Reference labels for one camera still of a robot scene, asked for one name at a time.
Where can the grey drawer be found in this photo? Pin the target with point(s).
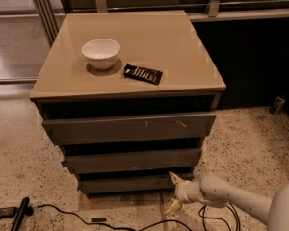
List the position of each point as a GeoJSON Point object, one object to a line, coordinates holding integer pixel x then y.
{"type": "Point", "coordinates": [131, 161]}
{"type": "Point", "coordinates": [129, 128]}
{"type": "Point", "coordinates": [126, 184]}

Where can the white ceramic bowl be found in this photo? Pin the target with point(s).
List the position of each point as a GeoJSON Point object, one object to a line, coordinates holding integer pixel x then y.
{"type": "Point", "coordinates": [101, 53]}

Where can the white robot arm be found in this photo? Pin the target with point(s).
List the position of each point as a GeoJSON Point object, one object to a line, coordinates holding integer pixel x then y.
{"type": "Point", "coordinates": [215, 192]}

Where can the black stick device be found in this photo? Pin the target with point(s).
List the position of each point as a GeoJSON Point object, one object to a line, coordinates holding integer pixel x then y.
{"type": "Point", "coordinates": [25, 209]}

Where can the small dark floor device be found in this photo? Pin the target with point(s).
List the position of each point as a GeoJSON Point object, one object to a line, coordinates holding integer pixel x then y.
{"type": "Point", "coordinates": [277, 106]}

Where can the grey middle drawer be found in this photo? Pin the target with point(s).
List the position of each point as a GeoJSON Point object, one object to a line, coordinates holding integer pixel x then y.
{"type": "Point", "coordinates": [131, 161]}

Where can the blue tape piece upper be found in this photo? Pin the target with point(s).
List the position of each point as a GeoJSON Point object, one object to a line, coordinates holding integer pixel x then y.
{"type": "Point", "coordinates": [63, 163]}

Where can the black snack packet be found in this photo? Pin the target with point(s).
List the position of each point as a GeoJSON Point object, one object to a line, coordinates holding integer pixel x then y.
{"type": "Point", "coordinates": [151, 76]}

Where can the grey bottom drawer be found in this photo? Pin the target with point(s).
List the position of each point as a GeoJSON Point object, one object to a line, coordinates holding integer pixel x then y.
{"type": "Point", "coordinates": [126, 184]}

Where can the grey top drawer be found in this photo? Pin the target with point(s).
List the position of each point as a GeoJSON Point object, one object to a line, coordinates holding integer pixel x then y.
{"type": "Point", "coordinates": [129, 128]}

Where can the grey three-drawer cabinet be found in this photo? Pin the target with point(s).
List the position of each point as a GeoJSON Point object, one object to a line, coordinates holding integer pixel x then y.
{"type": "Point", "coordinates": [68, 87]}

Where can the black power adapter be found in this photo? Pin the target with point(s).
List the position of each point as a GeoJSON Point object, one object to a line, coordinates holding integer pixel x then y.
{"type": "Point", "coordinates": [7, 212]}

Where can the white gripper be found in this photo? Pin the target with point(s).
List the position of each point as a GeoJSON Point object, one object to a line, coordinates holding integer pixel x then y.
{"type": "Point", "coordinates": [183, 191]}

